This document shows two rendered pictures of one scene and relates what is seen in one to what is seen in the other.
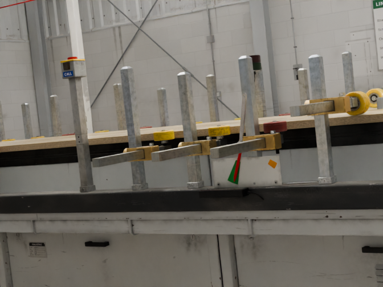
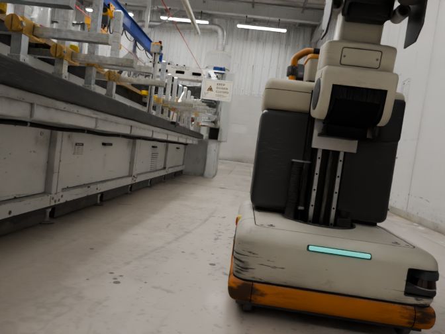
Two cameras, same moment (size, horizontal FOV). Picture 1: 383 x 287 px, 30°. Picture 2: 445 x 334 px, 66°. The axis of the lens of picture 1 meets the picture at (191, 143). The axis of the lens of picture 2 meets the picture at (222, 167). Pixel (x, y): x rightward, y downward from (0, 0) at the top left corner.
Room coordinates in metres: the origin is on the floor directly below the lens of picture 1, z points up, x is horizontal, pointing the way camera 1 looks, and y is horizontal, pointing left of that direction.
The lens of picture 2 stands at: (3.57, 2.99, 0.51)
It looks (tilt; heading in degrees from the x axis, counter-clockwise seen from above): 3 degrees down; 241
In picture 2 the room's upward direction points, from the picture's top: 7 degrees clockwise
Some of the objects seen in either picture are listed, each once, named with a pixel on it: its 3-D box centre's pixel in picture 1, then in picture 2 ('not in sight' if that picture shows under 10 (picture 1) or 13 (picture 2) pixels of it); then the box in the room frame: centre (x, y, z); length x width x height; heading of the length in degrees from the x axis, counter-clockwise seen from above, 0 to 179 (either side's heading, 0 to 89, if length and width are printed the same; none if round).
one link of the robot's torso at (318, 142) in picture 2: not in sight; (363, 116); (2.61, 2.20, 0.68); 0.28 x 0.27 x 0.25; 147
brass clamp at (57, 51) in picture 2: not in sight; (65, 55); (3.48, 1.45, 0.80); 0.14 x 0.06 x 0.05; 57
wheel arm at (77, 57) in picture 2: not in sight; (82, 58); (3.42, 1.47, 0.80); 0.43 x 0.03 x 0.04; 147
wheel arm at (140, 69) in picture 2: not in sight; (108, 65); (3.28, 1.26, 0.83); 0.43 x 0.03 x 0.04; 147
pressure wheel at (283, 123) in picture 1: (276, 136); not in sight; (2.45, -0.29, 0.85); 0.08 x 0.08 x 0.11
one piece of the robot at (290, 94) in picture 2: not in sight; (323, 142); (2.52, 1.95, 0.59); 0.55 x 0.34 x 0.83; 147
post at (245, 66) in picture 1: (252, 127); (173, 102); (2.40, -0.21, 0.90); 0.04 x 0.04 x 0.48; 57
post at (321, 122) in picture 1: (322, 130); (178, 108); (2.26, -0.42, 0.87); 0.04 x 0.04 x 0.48; 57
